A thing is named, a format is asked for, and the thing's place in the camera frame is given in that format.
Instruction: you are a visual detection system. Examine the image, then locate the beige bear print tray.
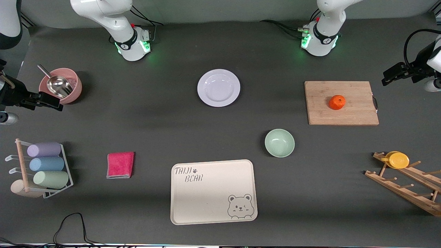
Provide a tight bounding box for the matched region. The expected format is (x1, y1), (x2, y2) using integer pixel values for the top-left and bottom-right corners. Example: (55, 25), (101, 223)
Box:
(170, 159), (258, 226)

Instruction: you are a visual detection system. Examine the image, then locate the white wire cup rack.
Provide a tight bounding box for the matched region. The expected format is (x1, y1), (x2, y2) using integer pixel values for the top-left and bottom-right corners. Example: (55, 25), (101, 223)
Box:
(5, 138), (74, 199)

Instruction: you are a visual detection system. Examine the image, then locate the light green bowl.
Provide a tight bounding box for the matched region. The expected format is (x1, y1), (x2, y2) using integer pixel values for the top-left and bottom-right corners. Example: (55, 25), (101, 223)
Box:
(265, 128), (295, 158)

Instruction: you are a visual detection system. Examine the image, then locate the yellow mug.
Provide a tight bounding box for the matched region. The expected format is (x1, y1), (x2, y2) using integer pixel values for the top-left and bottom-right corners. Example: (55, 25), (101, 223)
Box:
(381, 151), (410, 169)

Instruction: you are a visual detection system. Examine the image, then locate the wooden mug rack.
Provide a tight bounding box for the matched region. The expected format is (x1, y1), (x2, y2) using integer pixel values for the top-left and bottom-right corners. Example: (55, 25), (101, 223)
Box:
(365, 152), (441, 217)

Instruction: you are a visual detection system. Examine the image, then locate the orange fruit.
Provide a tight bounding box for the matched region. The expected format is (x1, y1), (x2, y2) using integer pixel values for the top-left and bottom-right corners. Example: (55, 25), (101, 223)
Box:
(329, 95), (346, 110)

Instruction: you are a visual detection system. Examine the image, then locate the black right base cable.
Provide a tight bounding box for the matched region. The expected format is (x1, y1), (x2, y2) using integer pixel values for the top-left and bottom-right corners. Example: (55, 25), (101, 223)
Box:
(110, 5), (164, 45)

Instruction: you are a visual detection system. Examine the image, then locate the wooden cutting board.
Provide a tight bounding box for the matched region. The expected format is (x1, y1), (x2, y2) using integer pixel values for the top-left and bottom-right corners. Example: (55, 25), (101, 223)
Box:
(304, 81), (380, 126)

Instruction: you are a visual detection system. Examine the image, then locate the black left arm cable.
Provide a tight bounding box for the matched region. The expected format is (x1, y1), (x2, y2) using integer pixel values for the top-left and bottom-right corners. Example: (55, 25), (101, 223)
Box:
(403, 29), (441, 69)

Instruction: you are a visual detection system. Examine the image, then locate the green cup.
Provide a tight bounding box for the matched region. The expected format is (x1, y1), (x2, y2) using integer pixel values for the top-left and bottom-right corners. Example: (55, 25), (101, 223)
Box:
(33, 170), (69, 189)

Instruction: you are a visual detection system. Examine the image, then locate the blue cup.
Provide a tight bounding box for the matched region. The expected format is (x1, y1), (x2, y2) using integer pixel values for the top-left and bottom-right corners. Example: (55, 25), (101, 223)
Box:
(29, 156), (65, 172)

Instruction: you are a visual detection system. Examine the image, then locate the purple cup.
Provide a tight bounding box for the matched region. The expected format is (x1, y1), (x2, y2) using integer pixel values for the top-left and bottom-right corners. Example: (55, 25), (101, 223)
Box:
(27, 142), (62, 158)

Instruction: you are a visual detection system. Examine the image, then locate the pink folded cloth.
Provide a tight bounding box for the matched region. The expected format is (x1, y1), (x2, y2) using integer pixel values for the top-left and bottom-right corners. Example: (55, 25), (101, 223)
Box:
(106, 152), (135, 179)

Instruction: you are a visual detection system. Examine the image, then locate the beige cup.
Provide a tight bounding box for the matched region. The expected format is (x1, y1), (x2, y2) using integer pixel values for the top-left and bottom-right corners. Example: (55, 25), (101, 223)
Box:
(10, 179), (43, 198)

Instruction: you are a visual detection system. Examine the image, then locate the black base cable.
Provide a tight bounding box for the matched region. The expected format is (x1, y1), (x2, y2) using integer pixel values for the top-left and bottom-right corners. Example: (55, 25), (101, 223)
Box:
(110, 5), (164, 45)
(259, 9), (322, 40)

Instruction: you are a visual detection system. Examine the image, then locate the black left base cable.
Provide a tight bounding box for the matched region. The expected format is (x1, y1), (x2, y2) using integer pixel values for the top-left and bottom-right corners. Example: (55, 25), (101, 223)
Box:
(259, 9), (322, 40)

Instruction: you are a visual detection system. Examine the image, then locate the black loose table cable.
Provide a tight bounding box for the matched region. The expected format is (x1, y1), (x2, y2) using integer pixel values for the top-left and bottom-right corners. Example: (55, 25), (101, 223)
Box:
(0, 213), (104, 248)

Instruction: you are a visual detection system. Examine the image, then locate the white round plate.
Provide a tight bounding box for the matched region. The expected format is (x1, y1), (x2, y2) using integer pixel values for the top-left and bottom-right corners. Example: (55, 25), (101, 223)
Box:
(197, 69), (241, 107)

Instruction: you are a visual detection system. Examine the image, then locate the metal scoop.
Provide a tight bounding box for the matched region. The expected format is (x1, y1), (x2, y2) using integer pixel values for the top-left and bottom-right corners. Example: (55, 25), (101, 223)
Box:
(37, 64), (74, 99)

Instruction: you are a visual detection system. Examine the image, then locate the pink bowl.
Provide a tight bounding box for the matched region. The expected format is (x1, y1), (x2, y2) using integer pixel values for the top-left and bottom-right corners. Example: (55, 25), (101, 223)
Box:
(39, 68), (83, 104)

